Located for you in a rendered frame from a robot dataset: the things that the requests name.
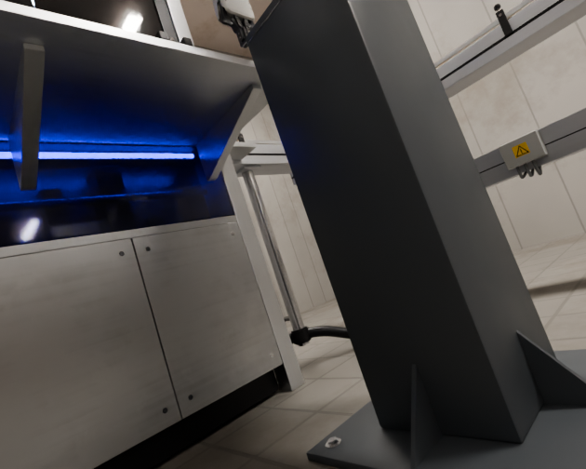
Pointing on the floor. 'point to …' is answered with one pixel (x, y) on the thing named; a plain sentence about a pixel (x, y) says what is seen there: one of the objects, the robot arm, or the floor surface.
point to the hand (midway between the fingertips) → (244, 37)
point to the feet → (317, 333)
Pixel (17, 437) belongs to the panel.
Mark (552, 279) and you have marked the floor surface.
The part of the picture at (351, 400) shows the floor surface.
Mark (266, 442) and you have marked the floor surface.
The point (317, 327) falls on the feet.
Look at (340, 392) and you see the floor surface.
